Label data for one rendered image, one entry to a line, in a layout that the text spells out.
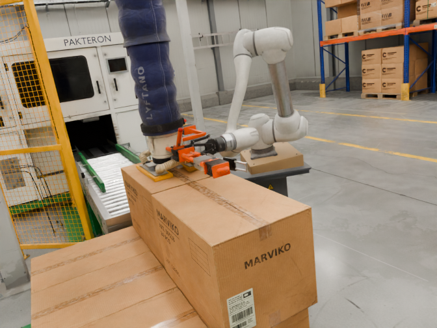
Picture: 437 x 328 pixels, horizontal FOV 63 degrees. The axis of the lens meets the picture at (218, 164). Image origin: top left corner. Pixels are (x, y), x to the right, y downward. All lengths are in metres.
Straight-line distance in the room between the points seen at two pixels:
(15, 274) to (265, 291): 2.33
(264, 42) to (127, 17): 0.71
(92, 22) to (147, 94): 9.61
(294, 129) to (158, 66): 0.96
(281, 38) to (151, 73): 0.72
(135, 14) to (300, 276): 1.33
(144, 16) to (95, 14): 9.64
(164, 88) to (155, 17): 0.33
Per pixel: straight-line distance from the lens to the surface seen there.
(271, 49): 2.02
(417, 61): 9.98
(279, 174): 2.29
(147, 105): 1.83
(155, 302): 1.62
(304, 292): 1.43
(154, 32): 1.81
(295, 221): 1.26
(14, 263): 3.22
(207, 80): 12.31
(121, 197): 2.91
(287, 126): 2.28
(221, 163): 1.37
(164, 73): 1.81
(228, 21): 12.84
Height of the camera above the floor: 1.48
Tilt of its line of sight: 16 degrees down
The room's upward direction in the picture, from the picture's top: 8 degrees counter-clockwise
